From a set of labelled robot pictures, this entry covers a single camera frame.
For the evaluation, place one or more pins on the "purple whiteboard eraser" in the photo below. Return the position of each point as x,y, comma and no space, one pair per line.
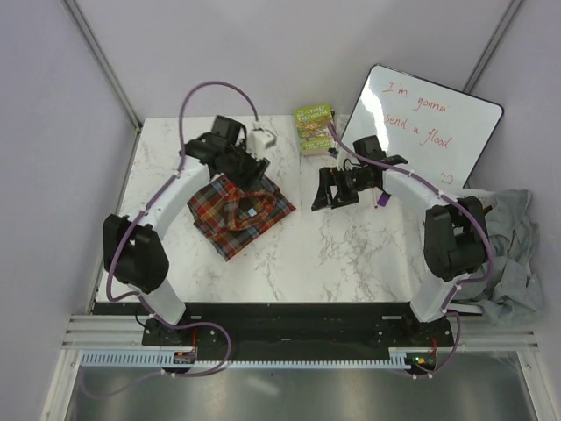
383,199

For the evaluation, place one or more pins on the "red capped whiteboard marker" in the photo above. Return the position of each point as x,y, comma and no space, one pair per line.
375,198

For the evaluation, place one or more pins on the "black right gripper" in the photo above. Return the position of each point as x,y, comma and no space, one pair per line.
327,177

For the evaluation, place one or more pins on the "grey crumpled shirt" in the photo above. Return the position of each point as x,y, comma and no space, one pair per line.
513,294

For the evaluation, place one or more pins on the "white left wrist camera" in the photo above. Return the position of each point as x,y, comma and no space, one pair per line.
260,140

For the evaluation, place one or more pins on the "white slotted cable duct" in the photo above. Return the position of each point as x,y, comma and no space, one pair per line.
160,358

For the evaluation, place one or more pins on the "white plastic laundry basket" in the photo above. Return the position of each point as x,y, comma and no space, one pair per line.
485,197

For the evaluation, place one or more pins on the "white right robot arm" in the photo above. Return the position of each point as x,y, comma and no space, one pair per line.
455,240

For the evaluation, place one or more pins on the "red brown plaid shirt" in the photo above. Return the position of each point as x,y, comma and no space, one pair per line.
230,219

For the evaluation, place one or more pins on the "green treehouse paperback book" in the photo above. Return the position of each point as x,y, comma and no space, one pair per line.
312,129

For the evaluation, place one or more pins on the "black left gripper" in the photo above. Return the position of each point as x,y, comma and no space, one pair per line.
250,180

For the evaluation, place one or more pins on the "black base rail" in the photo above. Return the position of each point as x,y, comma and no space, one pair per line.
300,331

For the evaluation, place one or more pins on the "black framed whiteboard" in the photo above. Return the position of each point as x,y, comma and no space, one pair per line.
441,131

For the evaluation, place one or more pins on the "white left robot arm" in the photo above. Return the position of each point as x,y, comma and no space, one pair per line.
133,252

